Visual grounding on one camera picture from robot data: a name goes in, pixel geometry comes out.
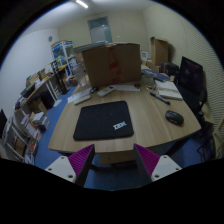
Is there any side desk with clutter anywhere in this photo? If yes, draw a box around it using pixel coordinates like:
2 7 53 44
14 66 68 112

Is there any black computer mouse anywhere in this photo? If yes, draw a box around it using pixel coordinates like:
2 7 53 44
165 110 184 125

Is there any ceiling light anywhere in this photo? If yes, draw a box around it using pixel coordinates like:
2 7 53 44
76 0 88 9

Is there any door with window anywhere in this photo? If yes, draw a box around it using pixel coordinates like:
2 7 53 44
88 17 112 43

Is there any low bookshelf with books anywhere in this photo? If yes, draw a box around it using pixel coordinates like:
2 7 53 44
0 110 49 165

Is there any tall cardboard box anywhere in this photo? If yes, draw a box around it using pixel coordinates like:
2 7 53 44
150 37 168 65

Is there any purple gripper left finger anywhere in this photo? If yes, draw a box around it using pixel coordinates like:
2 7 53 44
44 143 96 188

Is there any blue white storage shelf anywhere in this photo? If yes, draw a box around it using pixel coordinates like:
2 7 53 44
51 40 76 76

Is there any black office chair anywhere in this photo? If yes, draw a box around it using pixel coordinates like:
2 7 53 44
178 86 213 157

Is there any white keyboard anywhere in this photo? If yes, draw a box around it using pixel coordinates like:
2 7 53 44
67 87 91 104

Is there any black marker pen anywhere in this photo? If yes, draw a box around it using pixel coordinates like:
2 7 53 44
150 92 170 105

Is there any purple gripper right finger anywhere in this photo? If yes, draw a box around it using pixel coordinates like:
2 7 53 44
133 143 183 186

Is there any large cardboard box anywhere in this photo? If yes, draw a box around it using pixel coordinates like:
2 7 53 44
82 43 141 87

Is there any white remote control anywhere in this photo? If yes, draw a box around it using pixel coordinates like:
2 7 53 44
97 86 115 97

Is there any open white notebook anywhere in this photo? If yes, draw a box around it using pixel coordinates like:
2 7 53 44
156 81 182 100

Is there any blue book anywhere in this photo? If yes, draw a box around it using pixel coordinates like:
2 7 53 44
141 69 170 82

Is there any black computer monitor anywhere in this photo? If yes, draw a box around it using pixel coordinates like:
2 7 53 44
178 57 203 94

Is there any black IBM mouse pad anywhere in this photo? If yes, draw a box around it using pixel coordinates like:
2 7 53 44
73 101 134 140

